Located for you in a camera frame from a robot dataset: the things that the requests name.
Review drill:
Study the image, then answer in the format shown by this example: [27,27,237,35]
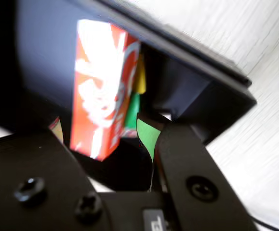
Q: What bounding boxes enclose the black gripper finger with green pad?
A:
[136,112,261,231]
[0,117,102,231]

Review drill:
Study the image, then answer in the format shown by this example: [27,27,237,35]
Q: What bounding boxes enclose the green wooden cube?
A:
[123,92,141,138]

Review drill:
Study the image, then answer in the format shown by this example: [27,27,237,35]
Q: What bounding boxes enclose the yellow wooden cube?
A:
[135,54,147,95]

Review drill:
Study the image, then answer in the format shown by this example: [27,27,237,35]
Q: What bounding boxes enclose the red white printed box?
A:
[69,19,142,162]

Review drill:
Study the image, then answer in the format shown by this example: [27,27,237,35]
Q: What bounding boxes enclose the black box tray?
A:
[0,0,258,193]

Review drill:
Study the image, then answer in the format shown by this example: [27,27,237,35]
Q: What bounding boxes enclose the colourful printed USB stick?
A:
[48,116,64,144]

